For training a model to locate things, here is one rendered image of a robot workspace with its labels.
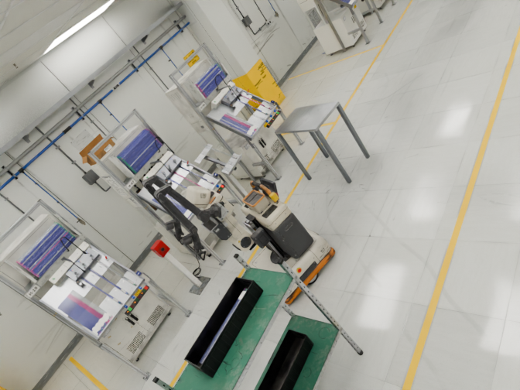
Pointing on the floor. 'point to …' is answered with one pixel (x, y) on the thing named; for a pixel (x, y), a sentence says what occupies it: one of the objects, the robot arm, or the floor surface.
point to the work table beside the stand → (299, 123)
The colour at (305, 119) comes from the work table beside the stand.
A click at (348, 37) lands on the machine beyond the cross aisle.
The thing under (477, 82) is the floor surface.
